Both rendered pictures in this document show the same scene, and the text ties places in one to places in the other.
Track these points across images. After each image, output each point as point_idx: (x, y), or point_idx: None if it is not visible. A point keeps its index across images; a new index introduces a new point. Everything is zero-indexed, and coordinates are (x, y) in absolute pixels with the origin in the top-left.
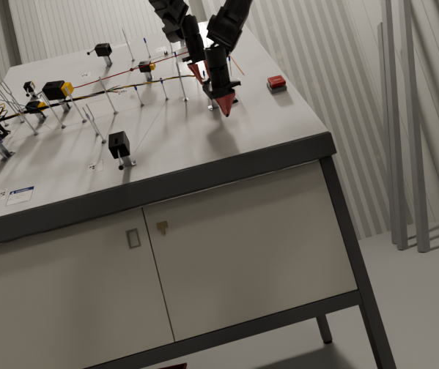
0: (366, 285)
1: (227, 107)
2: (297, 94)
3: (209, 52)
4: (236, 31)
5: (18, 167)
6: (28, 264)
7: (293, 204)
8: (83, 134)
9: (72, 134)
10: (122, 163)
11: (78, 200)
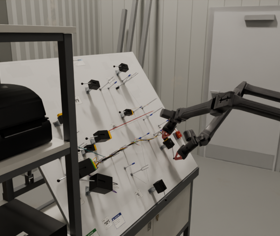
0: (190, 219)
1: (176, 156)
2: (183, 141)
3: (195, 146)
4: (207, 143)
5: (101, 199)
6: None
7: (183, 195)
8: (118, 168)
9: (111, 168)
10: (149, 190)
11: (145, 217)
